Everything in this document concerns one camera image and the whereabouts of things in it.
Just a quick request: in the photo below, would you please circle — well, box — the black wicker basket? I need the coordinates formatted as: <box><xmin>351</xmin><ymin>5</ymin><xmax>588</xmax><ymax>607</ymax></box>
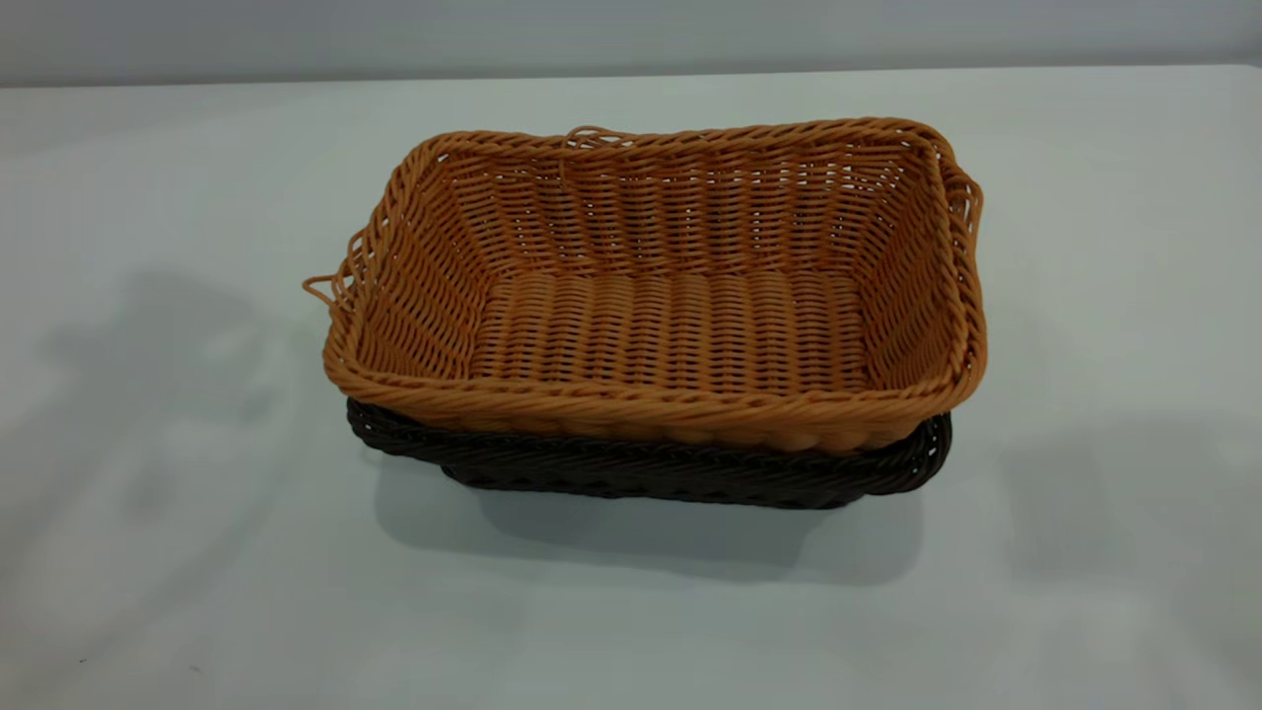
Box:
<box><xmin>345</xmin><ymin>397</ymin><xmax>953</xmax><ymax>511</ymax></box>

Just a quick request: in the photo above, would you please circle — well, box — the orange wicker basket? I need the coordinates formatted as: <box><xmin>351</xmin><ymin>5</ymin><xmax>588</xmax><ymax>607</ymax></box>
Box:
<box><xmin>302</xmin><ymin>117</ymin><xmax>988</xmax><ymax>456</ymax></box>

